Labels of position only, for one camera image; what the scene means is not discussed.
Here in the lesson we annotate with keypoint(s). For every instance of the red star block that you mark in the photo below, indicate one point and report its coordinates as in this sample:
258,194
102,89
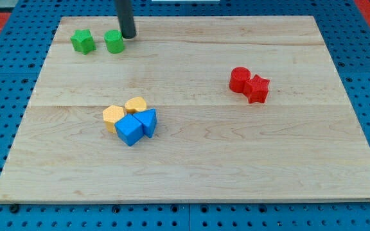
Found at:
256,89

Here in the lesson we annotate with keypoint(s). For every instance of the green star block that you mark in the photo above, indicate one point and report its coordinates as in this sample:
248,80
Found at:
83,41

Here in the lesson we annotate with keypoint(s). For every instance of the wooden board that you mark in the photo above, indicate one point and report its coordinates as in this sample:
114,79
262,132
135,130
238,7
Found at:
303,144

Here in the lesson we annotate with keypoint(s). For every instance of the blue triangle block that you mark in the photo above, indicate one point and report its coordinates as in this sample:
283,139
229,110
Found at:
148,119

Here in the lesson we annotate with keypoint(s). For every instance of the yellow heart block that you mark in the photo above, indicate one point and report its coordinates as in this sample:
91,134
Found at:
136,104

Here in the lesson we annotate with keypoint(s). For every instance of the blue cube block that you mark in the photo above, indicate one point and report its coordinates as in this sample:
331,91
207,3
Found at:
129,129

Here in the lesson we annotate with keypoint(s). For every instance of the red cylinder block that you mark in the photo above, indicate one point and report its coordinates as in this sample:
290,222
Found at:
238,77

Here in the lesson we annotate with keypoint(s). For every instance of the yellow hexagon block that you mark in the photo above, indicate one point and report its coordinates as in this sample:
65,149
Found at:
111,115

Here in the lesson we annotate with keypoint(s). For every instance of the green cylinder block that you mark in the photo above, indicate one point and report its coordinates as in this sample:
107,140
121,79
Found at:
114,41

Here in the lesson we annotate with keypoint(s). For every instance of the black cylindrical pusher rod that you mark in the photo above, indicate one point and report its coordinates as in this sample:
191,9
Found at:
125,15

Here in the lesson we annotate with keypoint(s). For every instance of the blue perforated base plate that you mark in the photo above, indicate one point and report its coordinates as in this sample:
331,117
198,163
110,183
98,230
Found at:
24,44

